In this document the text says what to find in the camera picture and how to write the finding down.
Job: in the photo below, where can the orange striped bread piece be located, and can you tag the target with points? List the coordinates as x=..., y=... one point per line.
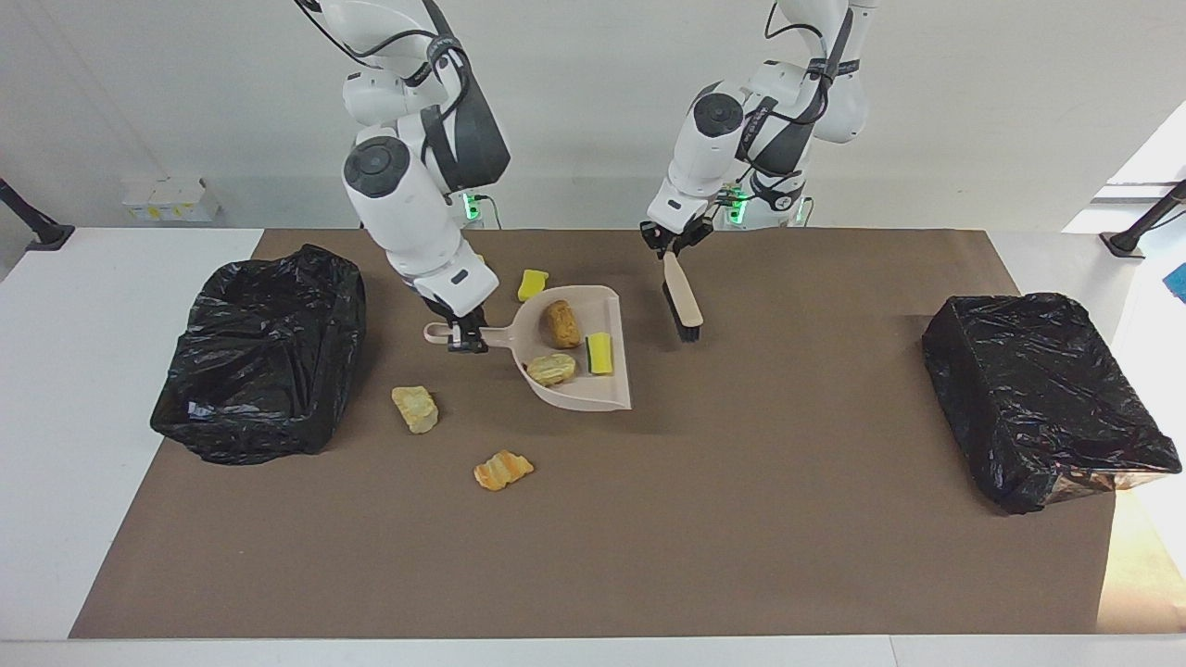
x=503, y=470

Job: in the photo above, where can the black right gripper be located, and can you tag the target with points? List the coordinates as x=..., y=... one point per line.
x=459, y=310

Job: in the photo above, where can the pale yellow rock chunk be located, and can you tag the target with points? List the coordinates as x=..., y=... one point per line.
x=414, y=409

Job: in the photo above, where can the pale yellow bread chunk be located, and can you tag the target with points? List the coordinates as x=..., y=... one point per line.
x=552, y=369

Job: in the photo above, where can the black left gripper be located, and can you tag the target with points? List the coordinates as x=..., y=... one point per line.
x=681, y=233

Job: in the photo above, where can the white wall socket boxes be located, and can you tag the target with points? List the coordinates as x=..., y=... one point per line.
x=171, y=199

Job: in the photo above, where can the blue object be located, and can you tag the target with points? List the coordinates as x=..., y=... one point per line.
x=1177, y=281

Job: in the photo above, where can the pale pink plastic dustpan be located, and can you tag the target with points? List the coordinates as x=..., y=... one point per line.
x=579, y=389

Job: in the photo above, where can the black camera stand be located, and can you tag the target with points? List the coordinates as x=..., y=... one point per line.
x=1144, y=222
x=32, y=222

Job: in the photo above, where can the large brown table mat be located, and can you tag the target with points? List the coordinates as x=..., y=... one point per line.
x=602, y=556

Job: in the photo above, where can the pale pink hand brush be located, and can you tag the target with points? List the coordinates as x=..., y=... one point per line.
x=684, y=296

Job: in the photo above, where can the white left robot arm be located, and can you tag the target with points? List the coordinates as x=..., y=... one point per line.
x=723, y=148

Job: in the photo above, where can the green and yellow sponge piece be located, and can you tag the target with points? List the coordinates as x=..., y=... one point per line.
x=600, y=353

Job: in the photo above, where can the brown bread roll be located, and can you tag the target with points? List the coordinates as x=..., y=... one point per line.
x=561, y=324

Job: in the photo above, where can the black bag covered box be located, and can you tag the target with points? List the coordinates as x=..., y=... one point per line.
x=1038, y=389

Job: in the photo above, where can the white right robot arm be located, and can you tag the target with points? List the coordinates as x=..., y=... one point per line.
x=408, y=204

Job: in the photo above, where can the open black bag lined bin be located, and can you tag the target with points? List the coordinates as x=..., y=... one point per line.
x=259, y=371

